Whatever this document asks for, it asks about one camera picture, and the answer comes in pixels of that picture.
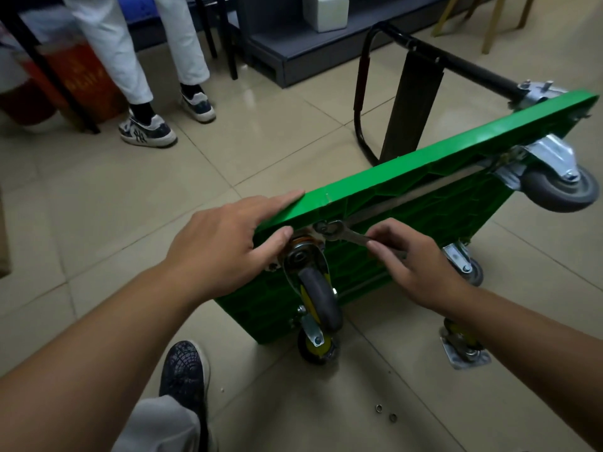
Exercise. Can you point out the person's left hand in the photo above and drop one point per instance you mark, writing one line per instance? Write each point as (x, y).
(216, 249)

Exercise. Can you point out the person's right hand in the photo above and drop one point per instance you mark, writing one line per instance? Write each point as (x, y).
(419, 273)

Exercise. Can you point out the silver wrench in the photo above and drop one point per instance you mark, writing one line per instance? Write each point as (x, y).
(348, 236)

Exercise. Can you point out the green platform trolley deck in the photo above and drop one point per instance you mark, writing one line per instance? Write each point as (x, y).
(424, 192)

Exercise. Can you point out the person's right forearm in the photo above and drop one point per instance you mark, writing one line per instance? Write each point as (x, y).
(532, 353)

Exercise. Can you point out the person's left forearm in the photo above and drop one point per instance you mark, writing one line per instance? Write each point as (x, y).
(89, 371)

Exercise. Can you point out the person's dark shoe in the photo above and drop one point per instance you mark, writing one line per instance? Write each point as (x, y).
(183, 376)

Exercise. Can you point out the person's light trousers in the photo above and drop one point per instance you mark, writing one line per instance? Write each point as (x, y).
(155, 426)

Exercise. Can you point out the brown cardboard box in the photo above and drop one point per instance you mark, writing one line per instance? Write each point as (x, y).
(4, 235)

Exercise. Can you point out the blue plastic crate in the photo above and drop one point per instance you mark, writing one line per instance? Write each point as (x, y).
(136, 6)

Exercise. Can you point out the wooden stool legs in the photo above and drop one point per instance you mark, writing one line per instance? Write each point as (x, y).
(492, 23)

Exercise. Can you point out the white box on shelf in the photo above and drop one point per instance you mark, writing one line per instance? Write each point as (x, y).
(325, 11)

